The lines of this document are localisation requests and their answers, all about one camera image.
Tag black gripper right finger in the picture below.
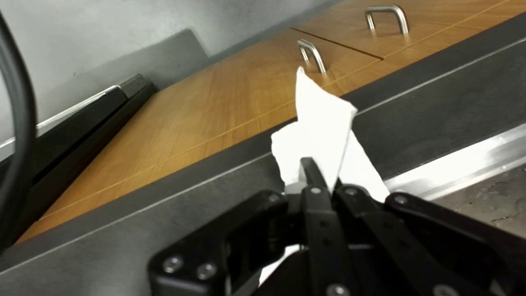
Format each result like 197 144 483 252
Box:
331 183 526 296

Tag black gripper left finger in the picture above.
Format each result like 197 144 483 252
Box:
146 157 353 296

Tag white paper towel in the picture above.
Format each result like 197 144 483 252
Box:
256 65 391 287

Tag stainless steel sink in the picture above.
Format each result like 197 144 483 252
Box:
382 122 526 242

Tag wide wooden base cabinet door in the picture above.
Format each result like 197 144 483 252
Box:
14 30 386 247

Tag narrow wooden base cabinet door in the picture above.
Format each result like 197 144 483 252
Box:
292 0 526 63

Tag metal base cabinet handle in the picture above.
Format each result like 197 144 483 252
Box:
363 4 410 39
295 39 328 78

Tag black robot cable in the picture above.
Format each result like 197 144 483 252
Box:
0 11 39 256

